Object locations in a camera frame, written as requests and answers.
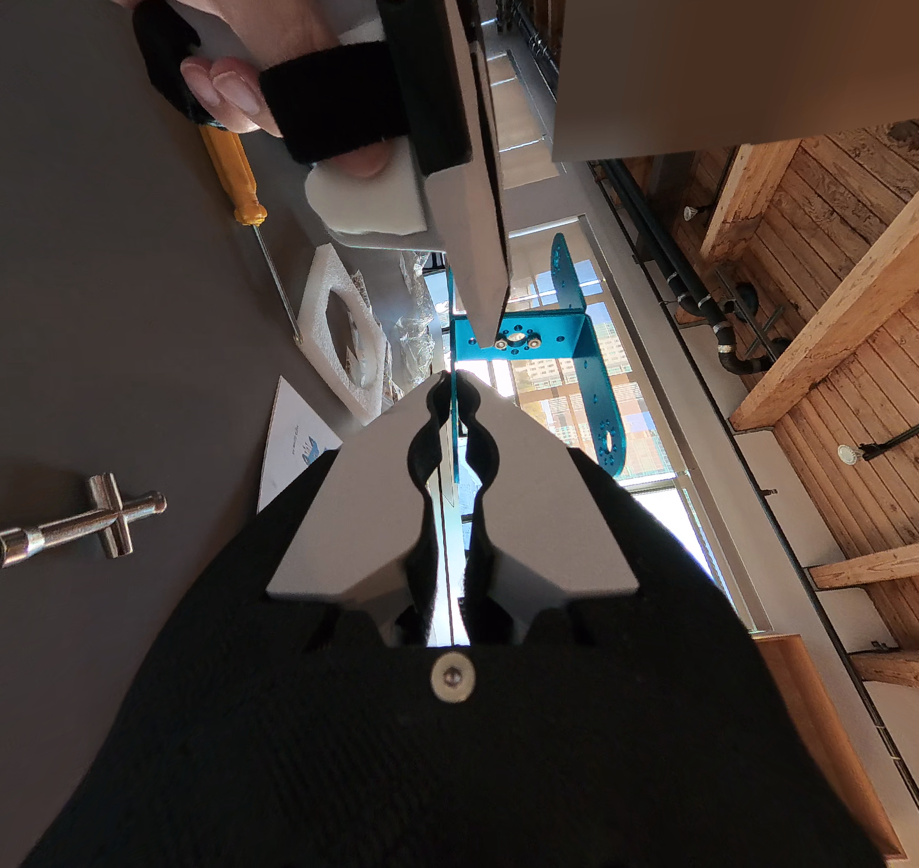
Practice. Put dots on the black ceiling pipe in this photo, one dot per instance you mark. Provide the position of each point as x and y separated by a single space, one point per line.
668 250

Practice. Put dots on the white instruction sheet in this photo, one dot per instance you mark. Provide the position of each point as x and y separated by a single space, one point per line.
294 437

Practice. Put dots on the short wooden ceiling beam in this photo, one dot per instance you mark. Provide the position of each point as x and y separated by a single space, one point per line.
747 193

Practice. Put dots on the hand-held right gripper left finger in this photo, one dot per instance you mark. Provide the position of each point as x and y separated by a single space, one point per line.
344 516

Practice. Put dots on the thick wooden ceiling beam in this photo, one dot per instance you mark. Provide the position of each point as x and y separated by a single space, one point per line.
825 322

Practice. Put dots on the cluster of clear screw bags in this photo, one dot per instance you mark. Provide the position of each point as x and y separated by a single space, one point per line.
416 340

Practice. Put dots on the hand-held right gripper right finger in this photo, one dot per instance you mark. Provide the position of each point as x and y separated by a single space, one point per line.
553 523

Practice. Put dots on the large window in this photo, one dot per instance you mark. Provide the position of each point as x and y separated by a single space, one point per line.
646 451

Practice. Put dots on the metal cross wrench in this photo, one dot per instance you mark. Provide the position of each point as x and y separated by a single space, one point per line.
108 516

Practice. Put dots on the person's left hand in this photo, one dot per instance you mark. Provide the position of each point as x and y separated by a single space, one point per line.
237 13

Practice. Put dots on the blue metal bracket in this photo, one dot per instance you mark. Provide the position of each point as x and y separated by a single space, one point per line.
567 340

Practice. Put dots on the white foam frame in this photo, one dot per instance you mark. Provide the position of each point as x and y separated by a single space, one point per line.
323 293

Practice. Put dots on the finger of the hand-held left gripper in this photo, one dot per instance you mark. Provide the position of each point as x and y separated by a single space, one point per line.
467 250

